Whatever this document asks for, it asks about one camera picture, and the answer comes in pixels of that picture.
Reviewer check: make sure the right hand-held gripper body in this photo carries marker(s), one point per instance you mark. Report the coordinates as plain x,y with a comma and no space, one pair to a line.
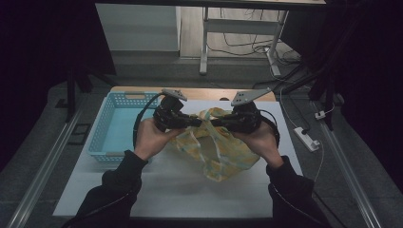
247,117

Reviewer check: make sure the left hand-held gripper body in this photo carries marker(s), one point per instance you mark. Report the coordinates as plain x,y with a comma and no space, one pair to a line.
168,114

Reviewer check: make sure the orange print tote bag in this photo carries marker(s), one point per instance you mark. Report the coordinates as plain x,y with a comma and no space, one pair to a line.
221,158

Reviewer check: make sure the blue plastic basket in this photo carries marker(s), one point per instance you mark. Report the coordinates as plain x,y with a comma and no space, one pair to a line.
114,133

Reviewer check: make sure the person's left hand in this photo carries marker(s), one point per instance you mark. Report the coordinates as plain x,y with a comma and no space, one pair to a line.
150,139

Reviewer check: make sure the person's right hand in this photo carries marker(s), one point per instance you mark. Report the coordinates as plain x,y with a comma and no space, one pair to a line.
264,145

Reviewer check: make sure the white power strip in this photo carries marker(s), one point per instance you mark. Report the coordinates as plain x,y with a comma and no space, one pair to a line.
305,138

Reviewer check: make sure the white table mat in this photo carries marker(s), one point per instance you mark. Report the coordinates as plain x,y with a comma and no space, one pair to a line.
190,196

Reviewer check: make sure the small white adapter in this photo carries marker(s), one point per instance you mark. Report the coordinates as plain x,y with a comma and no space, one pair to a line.
320,115

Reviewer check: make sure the black stand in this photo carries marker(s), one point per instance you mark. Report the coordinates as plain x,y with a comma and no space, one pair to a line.
71,95
329,88

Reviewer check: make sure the black floor plate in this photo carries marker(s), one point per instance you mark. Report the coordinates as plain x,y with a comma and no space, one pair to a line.
80,134

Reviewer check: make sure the white cabinet panel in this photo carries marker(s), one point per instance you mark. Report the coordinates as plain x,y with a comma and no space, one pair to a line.
136,28

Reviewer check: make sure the white desk frame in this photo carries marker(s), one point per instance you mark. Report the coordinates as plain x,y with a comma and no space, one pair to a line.
240,27

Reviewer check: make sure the aluminium floor rail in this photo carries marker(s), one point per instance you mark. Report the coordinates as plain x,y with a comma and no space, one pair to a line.
348,177
44,171

